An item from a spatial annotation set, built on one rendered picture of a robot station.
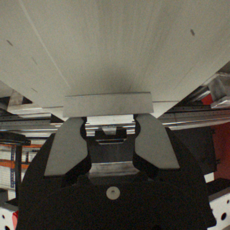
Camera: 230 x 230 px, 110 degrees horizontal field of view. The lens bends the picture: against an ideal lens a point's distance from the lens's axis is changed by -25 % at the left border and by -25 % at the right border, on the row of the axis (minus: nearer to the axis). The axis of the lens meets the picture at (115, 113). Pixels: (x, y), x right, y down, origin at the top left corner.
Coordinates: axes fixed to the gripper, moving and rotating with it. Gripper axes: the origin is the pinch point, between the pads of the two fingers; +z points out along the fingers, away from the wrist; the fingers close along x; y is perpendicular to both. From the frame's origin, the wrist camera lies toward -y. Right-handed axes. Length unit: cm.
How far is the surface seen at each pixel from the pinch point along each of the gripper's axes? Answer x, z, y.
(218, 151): 86, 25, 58
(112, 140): 0.4, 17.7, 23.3
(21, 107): -19.9, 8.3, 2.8
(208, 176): 520, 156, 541
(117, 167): 0.7, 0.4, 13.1
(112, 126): 0.3, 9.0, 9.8
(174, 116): 29.7, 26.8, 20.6
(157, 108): 7.0, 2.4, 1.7
